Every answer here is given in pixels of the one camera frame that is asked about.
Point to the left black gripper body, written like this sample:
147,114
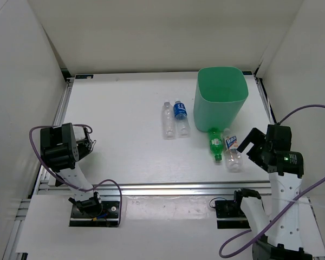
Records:
83,150

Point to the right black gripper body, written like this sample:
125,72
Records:
256,153

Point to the green plastic bottle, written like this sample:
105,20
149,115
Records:
216,146

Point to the clear unlabelled plastic bottle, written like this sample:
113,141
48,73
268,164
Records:
168,124

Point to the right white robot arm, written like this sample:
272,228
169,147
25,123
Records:
279,233

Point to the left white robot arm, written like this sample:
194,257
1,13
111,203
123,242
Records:
61,149

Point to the green plastic bin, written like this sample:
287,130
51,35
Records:
220,94

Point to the blue label plastic bottle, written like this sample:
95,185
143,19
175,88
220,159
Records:
180,115

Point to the aluminium table frame rail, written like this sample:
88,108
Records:
179,189

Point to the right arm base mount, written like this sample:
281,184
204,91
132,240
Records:
228,214

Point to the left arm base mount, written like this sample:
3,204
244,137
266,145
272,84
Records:
104,216

